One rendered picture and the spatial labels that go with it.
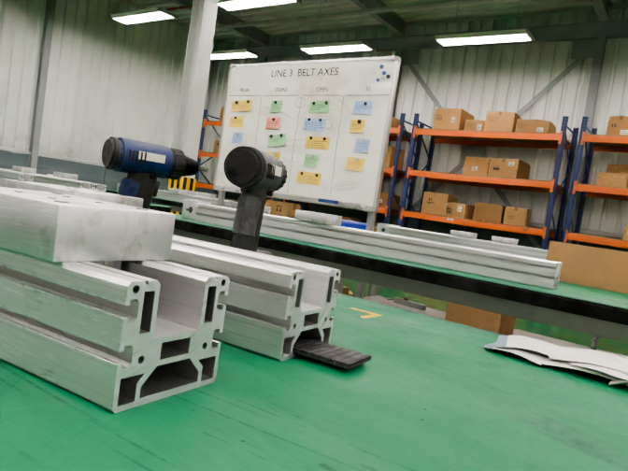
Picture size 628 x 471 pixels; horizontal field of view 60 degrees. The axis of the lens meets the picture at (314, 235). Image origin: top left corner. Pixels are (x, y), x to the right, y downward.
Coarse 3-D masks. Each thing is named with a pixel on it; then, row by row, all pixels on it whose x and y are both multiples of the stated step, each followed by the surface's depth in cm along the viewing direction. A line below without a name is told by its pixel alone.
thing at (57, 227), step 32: (0, 192) 41; (32, 192) 48; (0, 224) 40; (32, 224) 38; (64, 224) 37; (96, 224) 40; (128, 224) 42; (160, 224) 45; (64, 256) 38; (96, 256) 40; (128, 256) 42; (160, 256) 45
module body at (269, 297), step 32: (192, 256) 57; (224, 256) 55; (256, 256) 61; (256, 288) 53; (288, 288) 52; (320, 288) 57; (224, 320) 54; (256, 320) 52; (288, 320) 52; (320, 320) 57; (256, 352) 52; (288, 352) 52
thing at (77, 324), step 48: (0, 288) 41; (48, 288) 40; (96, 288) 35; (144, 288) 35; (192, 288) 41; (0, 336) 41; (48, 336) 38; (96, 336) 35; (144, 336) 36; (192, 336) 40; (96, 384) 35; (144, 384) 39; (192, 384) 41
